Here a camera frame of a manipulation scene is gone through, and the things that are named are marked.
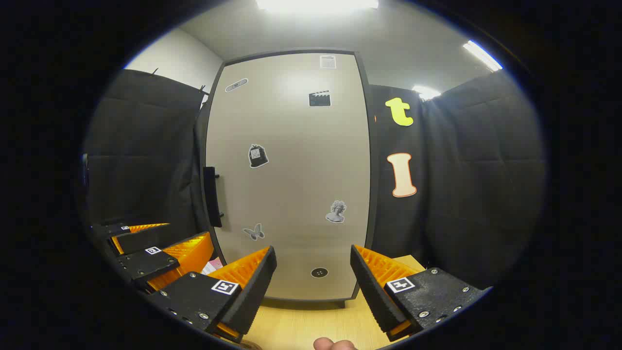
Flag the black cabinet door handle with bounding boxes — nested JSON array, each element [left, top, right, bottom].
[[203, 166, 224, 228]]

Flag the grey cabinet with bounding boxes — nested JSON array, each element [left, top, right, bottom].
[[197, 47, 380, 309]]

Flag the black backdrop cloth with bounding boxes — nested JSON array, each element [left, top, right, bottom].
[[83, 68, 546, 292]]

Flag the grey cabinet door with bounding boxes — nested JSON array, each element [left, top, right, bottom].
[[204, 51, 372, 302]]

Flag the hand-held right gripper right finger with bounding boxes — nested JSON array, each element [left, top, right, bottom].
[[350, 244, 493, 342]]

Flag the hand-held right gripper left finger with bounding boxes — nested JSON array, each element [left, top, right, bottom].
[[146, 245, 277, 343]]

